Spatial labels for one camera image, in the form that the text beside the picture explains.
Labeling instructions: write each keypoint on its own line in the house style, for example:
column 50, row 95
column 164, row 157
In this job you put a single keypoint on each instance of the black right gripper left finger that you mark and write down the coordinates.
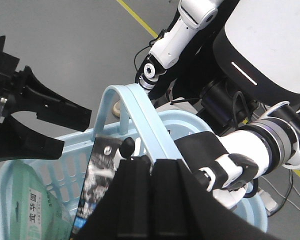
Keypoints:
column 124, row 211

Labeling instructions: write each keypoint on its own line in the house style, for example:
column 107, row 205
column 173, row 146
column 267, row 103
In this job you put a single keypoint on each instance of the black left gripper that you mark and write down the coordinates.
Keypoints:
column 22, row 91

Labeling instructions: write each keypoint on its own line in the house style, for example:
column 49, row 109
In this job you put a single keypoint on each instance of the white black humanoid robot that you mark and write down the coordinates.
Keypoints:
column 241, row 60

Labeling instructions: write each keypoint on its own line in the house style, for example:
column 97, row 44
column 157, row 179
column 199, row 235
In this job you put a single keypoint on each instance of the teal goji berry pouch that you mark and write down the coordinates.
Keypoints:
column 36, row 214

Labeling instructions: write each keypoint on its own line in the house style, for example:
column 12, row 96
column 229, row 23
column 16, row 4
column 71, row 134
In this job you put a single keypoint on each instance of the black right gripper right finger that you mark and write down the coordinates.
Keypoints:
column 183, row 210

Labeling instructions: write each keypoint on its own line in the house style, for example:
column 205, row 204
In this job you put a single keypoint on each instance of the black Franzzi wafer box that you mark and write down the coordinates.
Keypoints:
column 99, row 174

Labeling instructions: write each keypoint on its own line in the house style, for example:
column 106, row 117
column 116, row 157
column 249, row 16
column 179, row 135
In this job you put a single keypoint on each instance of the light blue plastic basket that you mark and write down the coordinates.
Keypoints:
column 120, row 116

